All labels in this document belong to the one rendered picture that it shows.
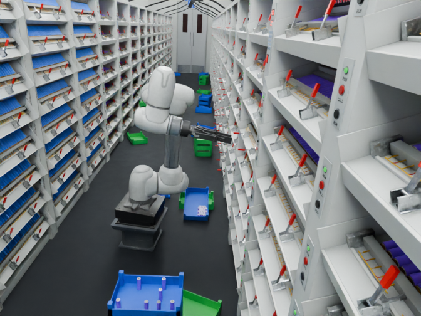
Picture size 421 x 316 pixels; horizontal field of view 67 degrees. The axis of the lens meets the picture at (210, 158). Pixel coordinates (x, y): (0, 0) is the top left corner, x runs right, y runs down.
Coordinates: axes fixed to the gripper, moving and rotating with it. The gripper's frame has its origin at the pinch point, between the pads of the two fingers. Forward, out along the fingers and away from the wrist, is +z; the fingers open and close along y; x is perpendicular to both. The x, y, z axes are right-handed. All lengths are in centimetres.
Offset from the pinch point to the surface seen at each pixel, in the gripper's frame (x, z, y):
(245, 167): 25.4, 21.9, 33.0
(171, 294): 70, -7, -28
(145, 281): 71, -21, -22
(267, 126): -14.5, 12.6, -18.4
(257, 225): 26.3, 20.4, -25.7
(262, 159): -0.4, 15.4, -18.1
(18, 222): 86, -101, 22
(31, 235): 104, -99, 33
